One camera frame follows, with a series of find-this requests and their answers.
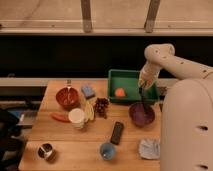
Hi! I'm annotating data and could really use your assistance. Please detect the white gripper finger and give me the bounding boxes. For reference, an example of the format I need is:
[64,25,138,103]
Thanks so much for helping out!
[138,80,145,88]
[147,84,154,90]

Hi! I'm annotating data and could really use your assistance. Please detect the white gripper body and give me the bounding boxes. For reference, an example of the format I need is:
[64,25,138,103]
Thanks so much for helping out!
[138,63,161,88]

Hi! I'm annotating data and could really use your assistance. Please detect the black brush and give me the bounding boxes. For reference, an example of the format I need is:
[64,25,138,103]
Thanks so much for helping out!
[139,86,149,115]

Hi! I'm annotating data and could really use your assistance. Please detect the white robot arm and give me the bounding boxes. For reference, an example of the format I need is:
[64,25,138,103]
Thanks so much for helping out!
[139,44,213,171]

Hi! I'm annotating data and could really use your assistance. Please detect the green plastic tray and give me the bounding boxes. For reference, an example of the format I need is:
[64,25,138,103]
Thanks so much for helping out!
[107,69,159,105]

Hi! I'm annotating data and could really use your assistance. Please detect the orange sponge piece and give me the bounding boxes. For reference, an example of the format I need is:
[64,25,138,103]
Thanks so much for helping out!
[115,88,126,97]

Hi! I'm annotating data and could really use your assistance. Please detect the purple bowl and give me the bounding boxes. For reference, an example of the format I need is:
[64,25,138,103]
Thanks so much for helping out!
[129,102,155,127]

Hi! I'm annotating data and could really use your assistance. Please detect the black remote control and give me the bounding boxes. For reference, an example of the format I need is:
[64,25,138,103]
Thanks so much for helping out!
[110,122,124,145]

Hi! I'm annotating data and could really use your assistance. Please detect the blue sponge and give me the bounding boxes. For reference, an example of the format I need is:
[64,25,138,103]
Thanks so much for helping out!
[81,85,95,99]

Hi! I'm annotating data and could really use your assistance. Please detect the yellow banana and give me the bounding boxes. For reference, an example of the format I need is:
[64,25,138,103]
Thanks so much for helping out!
[85,101,95,120]

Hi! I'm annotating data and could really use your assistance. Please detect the crumpled grey cloth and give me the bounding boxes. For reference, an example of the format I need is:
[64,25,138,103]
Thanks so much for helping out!
[138,138,160,160]

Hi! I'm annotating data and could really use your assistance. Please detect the metal fork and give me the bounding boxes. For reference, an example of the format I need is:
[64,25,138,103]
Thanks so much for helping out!
[67,79,71,104]

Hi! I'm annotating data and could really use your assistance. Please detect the white paper cup stack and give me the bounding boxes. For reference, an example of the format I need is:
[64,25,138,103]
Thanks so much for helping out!
[68,108,85,129]

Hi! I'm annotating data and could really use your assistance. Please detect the blue cup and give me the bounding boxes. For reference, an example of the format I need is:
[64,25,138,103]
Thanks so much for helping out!
[99,142,116,161]

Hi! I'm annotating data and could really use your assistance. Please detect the red bowl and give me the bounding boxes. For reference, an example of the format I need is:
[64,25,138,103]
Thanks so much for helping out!
[56,87,79,110]

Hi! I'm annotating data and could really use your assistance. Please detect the orange carrot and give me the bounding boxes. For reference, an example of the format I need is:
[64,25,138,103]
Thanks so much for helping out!
[50,113,70,123]

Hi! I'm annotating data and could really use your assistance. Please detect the metal tin can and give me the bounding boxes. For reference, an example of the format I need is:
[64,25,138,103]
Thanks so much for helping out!
[37,143,56,161]

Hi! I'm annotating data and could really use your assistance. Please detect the black chair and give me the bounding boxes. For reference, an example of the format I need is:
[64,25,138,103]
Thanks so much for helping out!
[0,108,23,171]

